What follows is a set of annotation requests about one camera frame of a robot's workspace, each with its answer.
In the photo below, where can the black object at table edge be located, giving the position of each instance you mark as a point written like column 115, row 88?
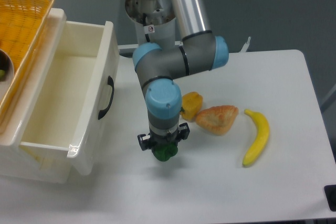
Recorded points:
column 330, row 193

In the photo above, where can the yellow bell pepper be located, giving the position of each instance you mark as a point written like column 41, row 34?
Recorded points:
column 191, row 104

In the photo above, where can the black drawer handle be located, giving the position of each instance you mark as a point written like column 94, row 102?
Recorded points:
column 107, row 97

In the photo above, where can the green item in bowl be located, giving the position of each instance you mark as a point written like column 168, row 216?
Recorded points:
column 2, row 75

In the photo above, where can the grey bowl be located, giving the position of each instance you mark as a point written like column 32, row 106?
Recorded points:
column 7, row 65

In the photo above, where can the yellow banana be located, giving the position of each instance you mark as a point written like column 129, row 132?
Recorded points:
column 261, row 139

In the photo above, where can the white table bracket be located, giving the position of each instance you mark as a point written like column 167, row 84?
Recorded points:
column 246, row 45

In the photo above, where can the white drawer cabinet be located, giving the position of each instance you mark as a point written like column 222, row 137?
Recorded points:
column 22, row 153

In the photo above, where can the white plastic drawer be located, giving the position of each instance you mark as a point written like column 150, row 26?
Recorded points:
column 71, row 96

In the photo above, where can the green bell pepper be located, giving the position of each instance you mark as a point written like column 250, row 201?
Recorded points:
column 164, row 152

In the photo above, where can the yellow woven basket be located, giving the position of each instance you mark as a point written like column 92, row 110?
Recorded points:
column 22, row 22

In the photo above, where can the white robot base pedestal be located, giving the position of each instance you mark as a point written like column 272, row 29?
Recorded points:
column 154, row 21

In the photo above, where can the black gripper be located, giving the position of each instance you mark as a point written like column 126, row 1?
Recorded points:
column 152, row 140

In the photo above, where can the orange bread pastry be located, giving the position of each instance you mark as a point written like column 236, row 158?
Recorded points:
column 218, row 119

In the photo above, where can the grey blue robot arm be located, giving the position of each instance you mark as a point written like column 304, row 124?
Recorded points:
column 175, row 40

